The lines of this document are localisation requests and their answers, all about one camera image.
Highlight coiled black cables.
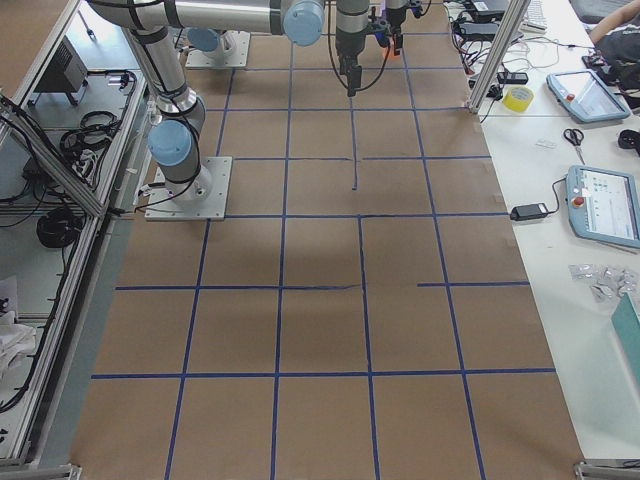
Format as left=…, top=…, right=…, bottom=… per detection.
left=37, top=205, right=84, bottom=251

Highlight teach pendant near post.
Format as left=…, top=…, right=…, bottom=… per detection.
left=546, top=70, right=631, bottom=123

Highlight plastic bags of screws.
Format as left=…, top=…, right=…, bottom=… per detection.
left=568, top=263, right=639, bottom=302

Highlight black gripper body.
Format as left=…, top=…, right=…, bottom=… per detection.
left=336, top=0, right=374, bottom=75

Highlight orange foam block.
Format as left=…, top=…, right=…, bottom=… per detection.
left=382, top=46, right=402, bottom=58

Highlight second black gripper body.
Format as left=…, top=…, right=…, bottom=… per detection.
left=384, top=0, right=408, bottom=34

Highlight aluminium frame post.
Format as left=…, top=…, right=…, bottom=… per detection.
left=467, top=0, right=529, bottom=114

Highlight white crumpled cloth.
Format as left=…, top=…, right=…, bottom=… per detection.
left=0, top=277, right=39, bottom=371

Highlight black power adapter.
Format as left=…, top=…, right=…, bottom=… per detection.
left=509, top=203, right=549, bottom=221

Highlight black electronics box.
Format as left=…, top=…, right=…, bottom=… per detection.
left=34, top=36, right=88, bottom=106

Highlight black handled scissors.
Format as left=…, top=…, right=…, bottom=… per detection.
left=563, top=128, right=585, bottom=165

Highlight teal board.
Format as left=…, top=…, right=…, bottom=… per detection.
left=611, top=293, right=640, bottom=387

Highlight yellow tape roll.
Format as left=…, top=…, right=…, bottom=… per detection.
left=503, top=85, right=534, bottom=113

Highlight brown paper mat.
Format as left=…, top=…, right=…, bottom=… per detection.
left=70, top=3, right=581, bottom=479

